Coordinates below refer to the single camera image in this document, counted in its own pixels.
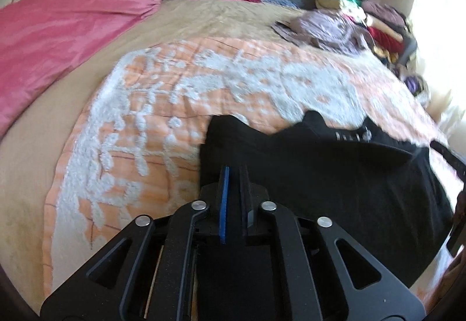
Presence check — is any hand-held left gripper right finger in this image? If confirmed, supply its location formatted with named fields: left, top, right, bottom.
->
left=238, top=164, right=426, bottom=321

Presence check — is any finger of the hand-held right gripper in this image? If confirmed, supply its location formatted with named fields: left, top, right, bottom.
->
left=430, top=141, right=466, bottom=181
left=446, top=221, right=465, bottom=258

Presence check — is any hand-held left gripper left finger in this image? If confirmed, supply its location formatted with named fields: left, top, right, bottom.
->
left=40, top=166, right=230, bottom=321

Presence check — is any black long-sleeve sweater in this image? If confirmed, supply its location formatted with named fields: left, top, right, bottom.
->
left=198, top=110, right=456, bottom=289

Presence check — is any pile of assorted clothes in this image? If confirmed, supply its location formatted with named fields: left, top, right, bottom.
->
left=315, top=0, right=434, bottom=105

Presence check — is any orange and white tufted blanket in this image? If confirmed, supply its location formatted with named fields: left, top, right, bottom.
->
left=44, top=37, right=456, bottom=311

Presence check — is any white sheer curtain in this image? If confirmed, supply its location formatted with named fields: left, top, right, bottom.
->
left=404, top=0, right=466, bottom=132

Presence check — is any lilac crumpled garment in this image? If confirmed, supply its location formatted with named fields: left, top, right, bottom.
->
left=273, top=10, right=372, bottom=54

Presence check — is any beige bedspread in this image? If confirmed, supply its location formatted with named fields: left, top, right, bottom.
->
left=0, top=0, right=405, bottom=314

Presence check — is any blue patterned cloth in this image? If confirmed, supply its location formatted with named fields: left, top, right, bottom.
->
left=262, top=0, right=301, bottom=9

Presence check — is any pink duvet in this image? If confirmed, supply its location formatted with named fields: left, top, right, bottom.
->
left=0, top=0, right=195, bottom=140

